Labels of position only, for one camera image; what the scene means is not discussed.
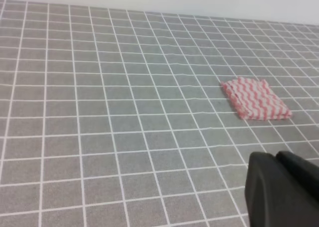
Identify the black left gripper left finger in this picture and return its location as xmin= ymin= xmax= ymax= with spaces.
xmin=245 ymin=152 xmax=319 ymax=227

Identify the pink white wavy striped towel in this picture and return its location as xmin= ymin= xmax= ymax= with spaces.
xmin=221 ymin=77 xmax=292 ymax=120

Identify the grey checkered tablecloth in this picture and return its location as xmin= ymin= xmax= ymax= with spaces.
xmin=0 ymin=0 xmax=319 ymax=227

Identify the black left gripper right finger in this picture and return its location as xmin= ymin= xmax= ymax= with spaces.
xmin=276 ymin=151 xmax=319 ymax=201

